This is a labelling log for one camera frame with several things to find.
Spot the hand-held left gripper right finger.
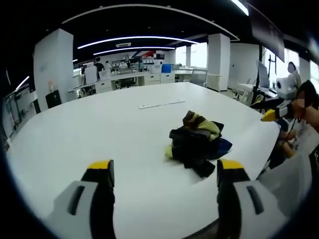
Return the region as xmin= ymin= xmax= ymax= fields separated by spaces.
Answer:
xmin=216 ymin=158 xmax=288 ymax=239

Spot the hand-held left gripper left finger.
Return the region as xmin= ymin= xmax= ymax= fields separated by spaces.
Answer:
xmin=46 ymin=159 xmax=117 ymax=239

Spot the dark garment with yellow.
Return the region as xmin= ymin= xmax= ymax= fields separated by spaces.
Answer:
xmin=164 ymin=110 xmax=234 ymax=178

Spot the person's dark-haired head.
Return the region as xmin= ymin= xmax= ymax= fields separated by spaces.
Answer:
xmin=298 ymin=80 xmax=319 ymax=110

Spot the monitor on stand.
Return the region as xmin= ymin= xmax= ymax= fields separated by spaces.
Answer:
xmin=256 ymin=60 xmax=270 ymax=90

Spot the black tripod stand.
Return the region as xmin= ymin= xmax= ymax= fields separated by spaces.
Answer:
xmin=267 ymin=52 xmax=278 ymax=75

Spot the white square pillar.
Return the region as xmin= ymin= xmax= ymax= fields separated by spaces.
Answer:
xmin=206 ymin=33 xmax=231 ymax=92
xmin=33 ymin=28 xmax=75 ymax=112

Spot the white mesh office chair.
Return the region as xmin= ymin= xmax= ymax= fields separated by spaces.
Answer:
xmin=190 ymin=68 xmax=208 ymax=88

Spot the white drawer cabinet row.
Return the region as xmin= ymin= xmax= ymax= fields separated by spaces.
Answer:
xmin=94 ymin=72 xmax=175 ymax=93

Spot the white chair back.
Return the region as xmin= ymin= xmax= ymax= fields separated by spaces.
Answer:
xmin=84 ymin=65 xmax=98 ymax=85

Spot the curved ceiling light strip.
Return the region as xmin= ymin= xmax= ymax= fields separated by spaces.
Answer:
xmin=77 ymin=36 xmax=200 ymax=50

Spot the thin dark cable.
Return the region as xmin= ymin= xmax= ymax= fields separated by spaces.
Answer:
xmin=286 ymin=117 xmax=304 ymax=143

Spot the white table cable cover strip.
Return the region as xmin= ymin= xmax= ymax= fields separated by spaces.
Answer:
xmin=138 ymin=99 xmax=186 ymax=110

